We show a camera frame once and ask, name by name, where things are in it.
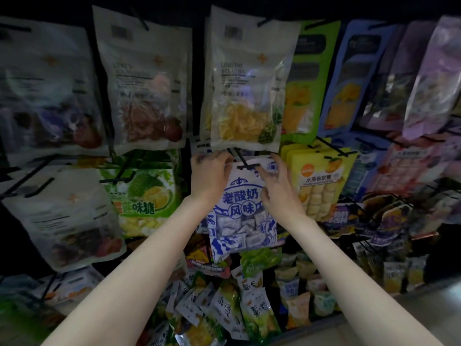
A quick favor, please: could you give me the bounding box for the person's left hand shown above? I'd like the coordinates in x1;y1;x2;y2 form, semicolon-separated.
189;151;235;208

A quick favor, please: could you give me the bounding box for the person's right hand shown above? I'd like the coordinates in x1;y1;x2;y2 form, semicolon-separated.
255;156;307;228

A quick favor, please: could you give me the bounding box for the blue white yogurt candy bag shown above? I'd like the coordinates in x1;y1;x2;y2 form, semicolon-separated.
207;158;278;262

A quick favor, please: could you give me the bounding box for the blue yellow curvy snack bag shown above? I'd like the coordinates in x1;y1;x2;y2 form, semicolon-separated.
320;204;357;238
356;194;412;238

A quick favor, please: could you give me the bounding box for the green yellow-fruit snack bag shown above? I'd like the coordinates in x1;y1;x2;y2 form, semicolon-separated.
101;158;181;238

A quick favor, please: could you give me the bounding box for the blue fruit roll candy packet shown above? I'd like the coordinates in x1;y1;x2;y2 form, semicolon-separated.
339;133;393;202

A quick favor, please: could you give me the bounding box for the row of pale green pouches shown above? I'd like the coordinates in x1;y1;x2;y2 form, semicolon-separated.
274;256;340;330

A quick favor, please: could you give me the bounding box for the green dried mango packet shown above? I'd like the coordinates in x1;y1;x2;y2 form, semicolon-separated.
281;20;341;145

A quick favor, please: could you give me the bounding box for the clear dark-fruit snack bag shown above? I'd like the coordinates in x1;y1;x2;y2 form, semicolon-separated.
0;18;109;159
94;5;193;156

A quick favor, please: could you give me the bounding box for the red sliced snack bag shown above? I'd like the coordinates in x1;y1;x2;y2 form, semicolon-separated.
371;140;440;198

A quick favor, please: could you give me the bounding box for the row of white blue pouches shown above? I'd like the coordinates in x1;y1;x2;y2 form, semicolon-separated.
147;270;282;346

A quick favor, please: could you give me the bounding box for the blue dried mango packet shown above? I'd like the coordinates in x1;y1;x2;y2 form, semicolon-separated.
318;20;397;137

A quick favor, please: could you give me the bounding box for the row of small yellow pouches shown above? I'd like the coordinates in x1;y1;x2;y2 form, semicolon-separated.
382;256;429;294

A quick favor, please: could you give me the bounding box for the white dried fruit pouch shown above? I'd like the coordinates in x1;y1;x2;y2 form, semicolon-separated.
3;169;127;273

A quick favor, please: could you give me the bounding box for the cream cow candy bag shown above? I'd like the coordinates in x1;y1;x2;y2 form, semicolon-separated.
432;133;461;185

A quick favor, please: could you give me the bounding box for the row of green white pouches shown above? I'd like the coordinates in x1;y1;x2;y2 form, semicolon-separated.
0;266;105;318

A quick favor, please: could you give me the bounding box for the pink marshmallow packet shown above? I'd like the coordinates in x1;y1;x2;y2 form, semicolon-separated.
402;15;461;141

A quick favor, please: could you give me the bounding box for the person's left forearm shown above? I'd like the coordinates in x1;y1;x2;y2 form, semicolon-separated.
43;197;210;346

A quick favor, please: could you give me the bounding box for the person's right forearm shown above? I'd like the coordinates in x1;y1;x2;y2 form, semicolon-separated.
284;212;444;346

